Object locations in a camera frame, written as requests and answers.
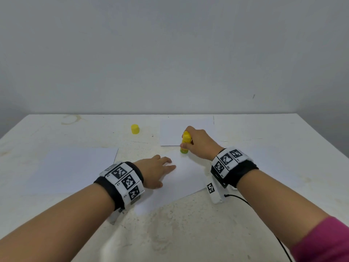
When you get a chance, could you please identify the person's right hand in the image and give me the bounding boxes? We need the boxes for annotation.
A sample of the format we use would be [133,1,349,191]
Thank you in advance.
[180,126,226,162]

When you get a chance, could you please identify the person's left hand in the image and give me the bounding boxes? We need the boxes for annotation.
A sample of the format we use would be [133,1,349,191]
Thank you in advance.
[133,155,177,190]

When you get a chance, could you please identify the yellow glue stick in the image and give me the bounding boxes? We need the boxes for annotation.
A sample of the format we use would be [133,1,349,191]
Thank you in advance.
[180,131,193,155]

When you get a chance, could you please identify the glued white paper sheet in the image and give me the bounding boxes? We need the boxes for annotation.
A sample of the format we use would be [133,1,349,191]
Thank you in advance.
[131,151,220,217]
[160,116,216,147]

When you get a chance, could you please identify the stack of white paper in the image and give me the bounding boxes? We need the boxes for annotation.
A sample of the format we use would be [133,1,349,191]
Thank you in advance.
[240,144,307,190]
[24,148,120,195]

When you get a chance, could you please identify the person's right forearm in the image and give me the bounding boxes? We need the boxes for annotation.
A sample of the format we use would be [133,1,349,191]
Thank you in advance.
[237,170,331,255]

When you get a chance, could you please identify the person's left forearm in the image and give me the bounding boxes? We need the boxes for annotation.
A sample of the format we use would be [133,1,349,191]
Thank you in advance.
[0,184,116,262]

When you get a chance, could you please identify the black marker wristband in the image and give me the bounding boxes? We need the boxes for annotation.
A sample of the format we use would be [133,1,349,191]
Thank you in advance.
[210,147,260,189]
[93,161,146,211]

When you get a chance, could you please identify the pink sleeve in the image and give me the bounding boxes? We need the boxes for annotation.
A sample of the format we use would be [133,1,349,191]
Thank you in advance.
[290,216,349,262]

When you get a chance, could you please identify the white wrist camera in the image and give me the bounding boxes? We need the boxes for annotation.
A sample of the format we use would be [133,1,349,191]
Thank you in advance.
[108,209,124,225]
[205,181,225,205]

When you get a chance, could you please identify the black cable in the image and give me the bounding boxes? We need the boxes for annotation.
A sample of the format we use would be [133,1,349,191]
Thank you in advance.
[224,192,293,262]

